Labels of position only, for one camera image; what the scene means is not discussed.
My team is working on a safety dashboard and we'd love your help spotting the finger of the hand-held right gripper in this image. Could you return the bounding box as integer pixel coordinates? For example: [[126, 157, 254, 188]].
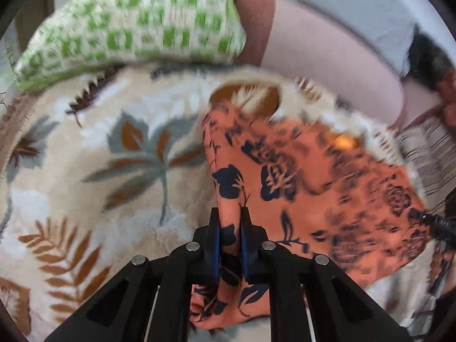
[[409, 208, 456, 249]]

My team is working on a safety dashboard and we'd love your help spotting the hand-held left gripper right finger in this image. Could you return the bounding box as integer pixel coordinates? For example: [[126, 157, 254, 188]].
[[240, 205, 410, 342]]

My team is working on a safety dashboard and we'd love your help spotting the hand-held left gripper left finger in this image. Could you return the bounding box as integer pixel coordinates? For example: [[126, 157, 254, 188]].
[[44, 207, 223, 342]]

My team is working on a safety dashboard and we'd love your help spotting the orange floral cloth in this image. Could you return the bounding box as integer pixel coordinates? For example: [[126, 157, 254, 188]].
[[189, 101, 433, 332]]

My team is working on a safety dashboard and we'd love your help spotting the striped beige cloth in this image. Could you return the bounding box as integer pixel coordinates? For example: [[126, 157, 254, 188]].
[[395, 114, 456, 200]]

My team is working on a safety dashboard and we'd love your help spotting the rust brown cloth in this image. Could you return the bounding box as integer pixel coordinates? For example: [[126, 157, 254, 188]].
[[438, 75, 456, 136]]

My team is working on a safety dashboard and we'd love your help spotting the beige leaf-print blanket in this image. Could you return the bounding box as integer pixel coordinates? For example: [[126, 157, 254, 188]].
[[0, 62, 428, 342]]

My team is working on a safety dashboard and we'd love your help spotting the dark furry cloth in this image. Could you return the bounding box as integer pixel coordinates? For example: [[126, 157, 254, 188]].
[[406, 25, 456, 93]]

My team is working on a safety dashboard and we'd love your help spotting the pink bolster pillow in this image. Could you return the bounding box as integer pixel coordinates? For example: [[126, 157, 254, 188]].
[[235, 0, 408, 129]]

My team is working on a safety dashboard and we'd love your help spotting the green checkered pillow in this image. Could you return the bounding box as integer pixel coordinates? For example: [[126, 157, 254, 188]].
[[14, 0, 248, 93]]

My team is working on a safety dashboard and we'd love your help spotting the grey pillow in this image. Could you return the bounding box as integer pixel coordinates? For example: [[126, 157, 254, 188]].
[[281, 0, 419, 77]]

